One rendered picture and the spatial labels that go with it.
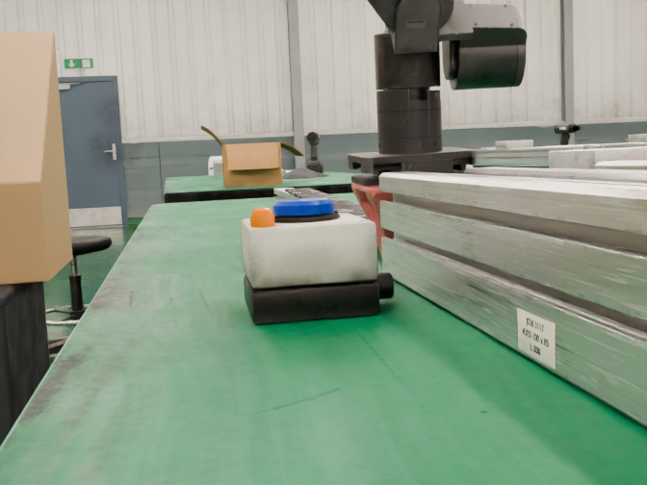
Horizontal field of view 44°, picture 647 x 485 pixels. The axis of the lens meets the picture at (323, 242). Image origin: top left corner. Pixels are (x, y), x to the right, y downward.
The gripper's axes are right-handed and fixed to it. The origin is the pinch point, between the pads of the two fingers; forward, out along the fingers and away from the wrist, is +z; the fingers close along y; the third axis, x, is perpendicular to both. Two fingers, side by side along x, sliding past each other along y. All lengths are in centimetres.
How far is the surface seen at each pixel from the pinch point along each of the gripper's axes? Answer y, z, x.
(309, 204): -13.6, -7.7, -19.1
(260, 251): -17.3, -5.4, -21.0
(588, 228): -6.0, -8.3, -38.6
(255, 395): -20.0, -1.8, -35.3
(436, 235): -5.9, -5.3, -21.0
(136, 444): -25.1, -2.1, -39.6
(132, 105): -20, -21, 1094
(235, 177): 9, 11, 207
